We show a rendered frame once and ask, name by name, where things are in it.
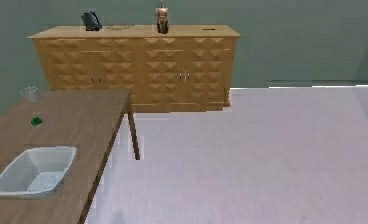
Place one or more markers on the light wooden sideboard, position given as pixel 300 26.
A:
pixel 165 66

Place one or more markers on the flat tan plate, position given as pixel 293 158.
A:
pixel 120 27

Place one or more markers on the dark wooden table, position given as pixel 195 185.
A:
pixel 75 126

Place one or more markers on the black kettle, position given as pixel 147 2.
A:
pixel 90 21

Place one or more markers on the small green object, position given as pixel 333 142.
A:
pixel 36 121

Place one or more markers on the clear glass cup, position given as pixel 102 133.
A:
pixel 30 94

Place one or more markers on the grey rectangular dish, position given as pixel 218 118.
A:
pixel 35 171

